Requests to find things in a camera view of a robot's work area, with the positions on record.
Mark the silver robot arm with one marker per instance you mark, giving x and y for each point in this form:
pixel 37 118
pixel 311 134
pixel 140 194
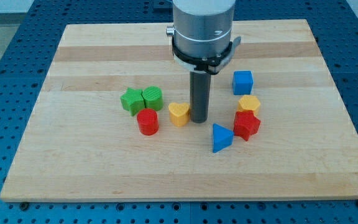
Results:
pixel 201 34

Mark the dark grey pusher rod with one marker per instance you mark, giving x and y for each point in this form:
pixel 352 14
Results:
pixel 199 96

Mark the blue cube block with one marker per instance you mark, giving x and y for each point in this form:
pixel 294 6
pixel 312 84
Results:
pixel 242 82

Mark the green star block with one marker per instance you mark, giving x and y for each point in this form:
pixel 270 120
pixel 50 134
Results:
pixel 132 101

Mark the wooden board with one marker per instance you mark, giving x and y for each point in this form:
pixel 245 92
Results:
pixel 80 145

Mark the yellow heart block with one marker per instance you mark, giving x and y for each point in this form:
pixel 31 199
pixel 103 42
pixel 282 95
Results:
pixel 179 113

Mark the green circle block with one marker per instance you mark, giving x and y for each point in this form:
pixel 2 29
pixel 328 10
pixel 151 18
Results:
pixel 153 98

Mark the red star block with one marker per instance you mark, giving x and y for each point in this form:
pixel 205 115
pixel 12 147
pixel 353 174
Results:
pixel 246 124

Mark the red cylinder block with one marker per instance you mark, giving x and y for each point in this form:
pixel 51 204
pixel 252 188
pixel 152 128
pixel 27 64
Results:
pixel 147 120

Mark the blue triangle block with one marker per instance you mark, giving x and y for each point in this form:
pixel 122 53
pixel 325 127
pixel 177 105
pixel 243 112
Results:
pixel 222 137

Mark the blue perforated table frame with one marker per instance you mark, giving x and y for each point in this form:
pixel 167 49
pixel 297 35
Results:
pixel 28 56

